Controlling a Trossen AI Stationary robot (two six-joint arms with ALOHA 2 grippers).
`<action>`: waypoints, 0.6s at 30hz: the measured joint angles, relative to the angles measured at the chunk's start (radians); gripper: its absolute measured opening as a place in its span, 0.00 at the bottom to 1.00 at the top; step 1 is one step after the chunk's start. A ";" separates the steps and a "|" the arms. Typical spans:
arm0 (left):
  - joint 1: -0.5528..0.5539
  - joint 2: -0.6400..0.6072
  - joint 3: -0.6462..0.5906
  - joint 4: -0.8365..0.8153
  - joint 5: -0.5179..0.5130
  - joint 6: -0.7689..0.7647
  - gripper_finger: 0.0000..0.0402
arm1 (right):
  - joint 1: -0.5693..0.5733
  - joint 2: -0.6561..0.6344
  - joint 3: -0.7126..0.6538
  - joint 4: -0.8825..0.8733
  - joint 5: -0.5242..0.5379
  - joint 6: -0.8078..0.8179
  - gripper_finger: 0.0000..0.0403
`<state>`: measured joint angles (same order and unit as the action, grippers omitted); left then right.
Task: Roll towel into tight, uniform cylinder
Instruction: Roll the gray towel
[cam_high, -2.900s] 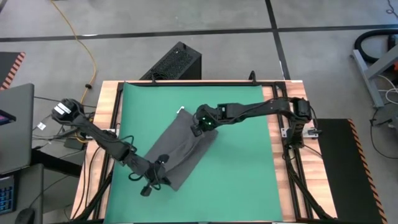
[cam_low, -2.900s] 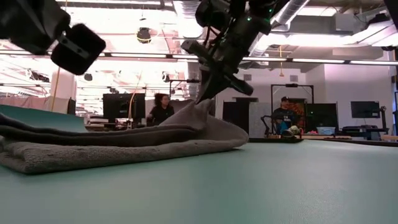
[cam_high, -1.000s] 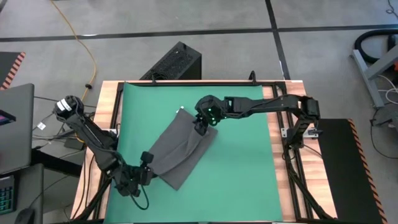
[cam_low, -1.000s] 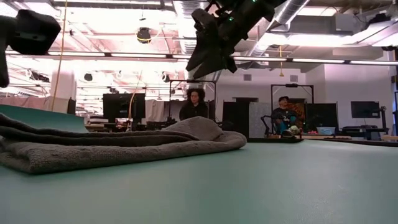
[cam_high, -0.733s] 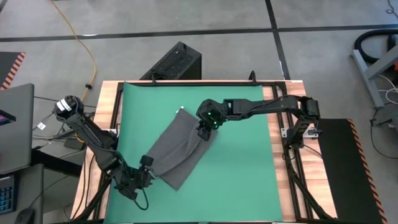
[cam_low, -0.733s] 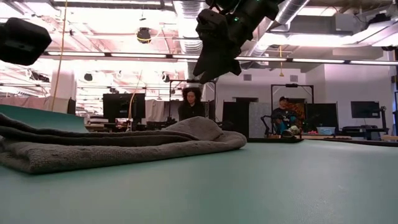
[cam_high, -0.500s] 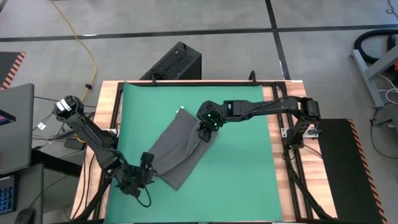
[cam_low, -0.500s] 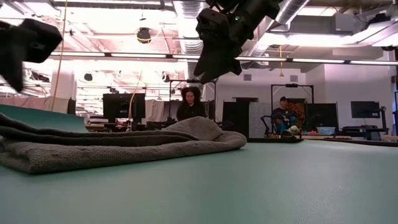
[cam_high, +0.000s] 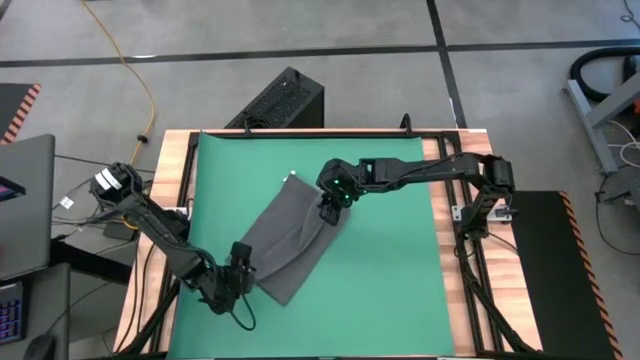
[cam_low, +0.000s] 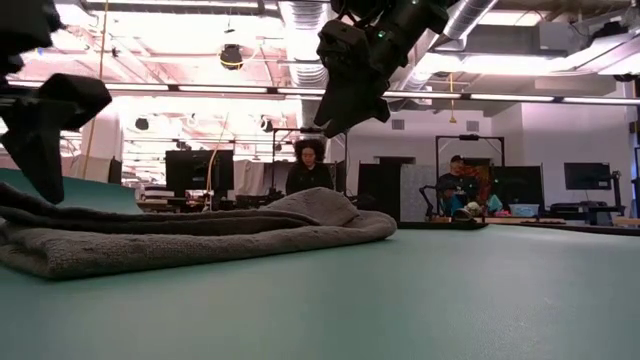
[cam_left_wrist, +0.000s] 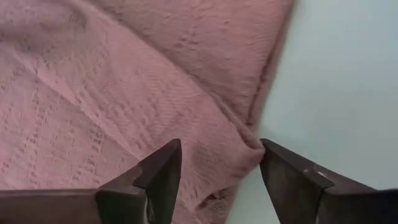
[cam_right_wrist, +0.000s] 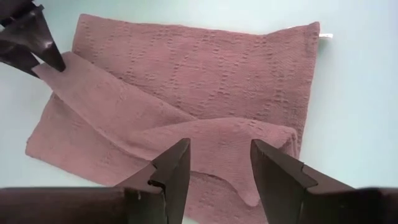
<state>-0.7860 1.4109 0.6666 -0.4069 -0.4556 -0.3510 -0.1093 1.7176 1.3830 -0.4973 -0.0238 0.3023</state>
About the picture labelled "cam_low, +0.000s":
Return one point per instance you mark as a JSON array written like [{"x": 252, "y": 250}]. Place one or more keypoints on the green table mat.
[{"x": 400, "y": 300}]

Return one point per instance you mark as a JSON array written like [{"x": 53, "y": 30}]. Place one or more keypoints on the black speaker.
[{"x": 115, "y": 171}]

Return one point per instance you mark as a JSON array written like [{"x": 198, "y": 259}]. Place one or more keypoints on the ceiling light strip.
[{"x": 225, "y": 89}]

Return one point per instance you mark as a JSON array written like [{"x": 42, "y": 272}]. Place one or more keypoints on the silver ceiling duct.
[
  {"x": 467, "y": 17},
  {"x": 305, "y": 50}
]

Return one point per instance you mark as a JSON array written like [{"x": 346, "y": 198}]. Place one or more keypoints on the wooden work table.
[{"x": 525, "y": 220}]

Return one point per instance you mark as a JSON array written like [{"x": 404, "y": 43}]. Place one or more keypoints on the black monitor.
[
  {"x": 520, "y": 185},
  {"x": 195, "y": 172},
  {"x": 587, "y": 176}
]

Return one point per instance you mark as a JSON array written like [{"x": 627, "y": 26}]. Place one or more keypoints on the black partition panel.
[{"x": 377, "y": 192}]

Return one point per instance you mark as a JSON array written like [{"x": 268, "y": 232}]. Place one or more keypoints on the person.
[
  {"x": 307, "y": 175},
  {"x": 452, "y": 190}
]

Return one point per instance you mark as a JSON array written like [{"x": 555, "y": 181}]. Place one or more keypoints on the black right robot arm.
[{"x": 415, "y": 20}]

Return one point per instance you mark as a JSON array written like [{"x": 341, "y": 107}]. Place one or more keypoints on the grey partition panel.
[{"x": 417, "y": 192}]

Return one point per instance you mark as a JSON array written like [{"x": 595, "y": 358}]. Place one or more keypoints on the black round spotlight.
[
  {"x": 142, "y": 124},
  {"x": 266, "y": 125}
]

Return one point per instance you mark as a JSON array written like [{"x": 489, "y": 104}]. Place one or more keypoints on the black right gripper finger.
[{"x": 345, "y": 112}]

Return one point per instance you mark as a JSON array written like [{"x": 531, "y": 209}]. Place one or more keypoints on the grey towel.
[{"x": 150, "y": 245}]

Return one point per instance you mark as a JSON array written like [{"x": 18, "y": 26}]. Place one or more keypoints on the black ceiling dome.
[{"x": 231, "y": 57}]

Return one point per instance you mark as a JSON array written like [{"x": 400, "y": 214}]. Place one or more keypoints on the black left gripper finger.
[{"x": 35, "y": 160}]

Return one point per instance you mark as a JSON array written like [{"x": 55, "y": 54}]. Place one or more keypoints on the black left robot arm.
[{"x": 20, "y": 30}]

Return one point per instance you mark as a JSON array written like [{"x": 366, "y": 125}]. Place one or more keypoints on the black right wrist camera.
[{"x": 342, "y": 45}]

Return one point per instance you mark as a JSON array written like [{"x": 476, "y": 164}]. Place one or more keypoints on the blue plastic bin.
[{"x": 525, "y": 210}]

